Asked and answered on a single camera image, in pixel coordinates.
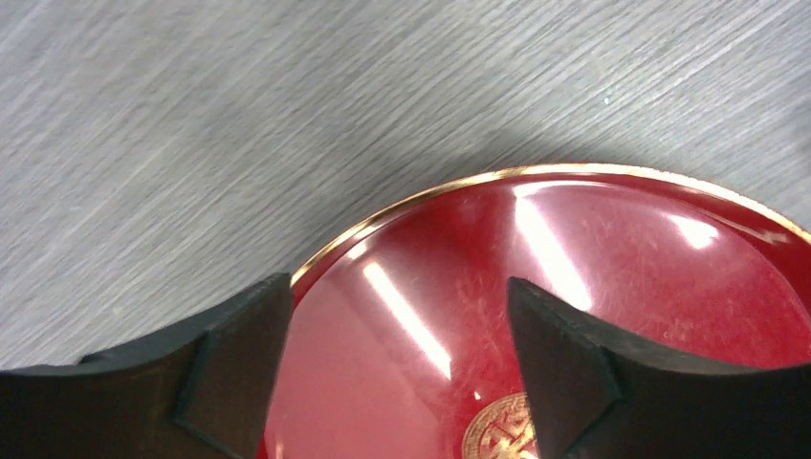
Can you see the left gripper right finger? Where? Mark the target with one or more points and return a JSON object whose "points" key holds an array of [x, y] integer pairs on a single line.
{"points": [[596, 390]]}

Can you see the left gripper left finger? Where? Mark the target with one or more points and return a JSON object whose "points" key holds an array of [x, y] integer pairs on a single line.
{"points": [[198, 388]]}

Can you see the red round tray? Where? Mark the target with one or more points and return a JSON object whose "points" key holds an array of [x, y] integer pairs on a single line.
{"points": [[400, 344]]}

